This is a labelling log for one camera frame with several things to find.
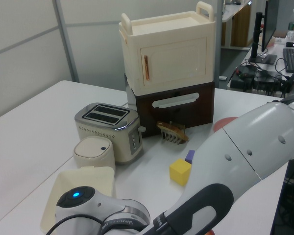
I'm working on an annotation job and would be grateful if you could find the brown bread slice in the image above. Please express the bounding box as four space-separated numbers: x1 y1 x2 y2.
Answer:
156 121 189 142

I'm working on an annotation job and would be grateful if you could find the metal toast rack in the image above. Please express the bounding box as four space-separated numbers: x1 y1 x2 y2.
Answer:
159 121 187 145

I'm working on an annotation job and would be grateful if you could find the silver cream two-slot toaster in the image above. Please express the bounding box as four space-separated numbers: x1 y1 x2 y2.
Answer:
74 102 147 165

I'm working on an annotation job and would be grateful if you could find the purple cube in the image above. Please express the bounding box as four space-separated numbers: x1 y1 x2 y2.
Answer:
185 149 196 165

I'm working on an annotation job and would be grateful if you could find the yellow cube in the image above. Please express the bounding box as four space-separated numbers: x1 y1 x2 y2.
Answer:
169 158 192 187

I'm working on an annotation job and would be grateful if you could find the small cream lidded bin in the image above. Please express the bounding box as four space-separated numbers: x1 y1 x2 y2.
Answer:
73 136 116 172

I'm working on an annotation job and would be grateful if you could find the pink plate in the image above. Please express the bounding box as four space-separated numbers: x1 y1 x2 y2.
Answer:
213 117 237 133

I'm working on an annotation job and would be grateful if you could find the cream plastic tub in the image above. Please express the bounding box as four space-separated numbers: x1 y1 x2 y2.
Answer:
40 165 116 233

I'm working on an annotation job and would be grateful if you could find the wooden office cabinet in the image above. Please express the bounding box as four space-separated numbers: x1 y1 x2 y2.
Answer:
221 2 252 48

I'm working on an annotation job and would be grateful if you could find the black computer monitor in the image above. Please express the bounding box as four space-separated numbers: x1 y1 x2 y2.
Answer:
261 0 280 53

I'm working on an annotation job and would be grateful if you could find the black keyboard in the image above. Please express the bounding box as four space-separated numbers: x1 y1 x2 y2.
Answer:
282 48 294 73

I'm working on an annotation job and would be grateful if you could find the clear plastic bottle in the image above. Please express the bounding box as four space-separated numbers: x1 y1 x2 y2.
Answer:
286 9 294 41

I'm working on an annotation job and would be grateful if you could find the brown drawer with white handle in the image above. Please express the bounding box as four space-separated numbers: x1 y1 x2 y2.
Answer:
124 73 216 139

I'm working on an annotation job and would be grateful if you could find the black cable strap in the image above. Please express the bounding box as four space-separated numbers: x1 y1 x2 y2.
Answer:
151 210 172 232

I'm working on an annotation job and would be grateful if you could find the black power strip with cables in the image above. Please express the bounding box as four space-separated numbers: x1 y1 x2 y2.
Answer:
230 63 294 95

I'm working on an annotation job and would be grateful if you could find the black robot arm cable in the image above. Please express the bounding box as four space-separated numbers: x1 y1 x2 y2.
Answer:
45 212 147 235

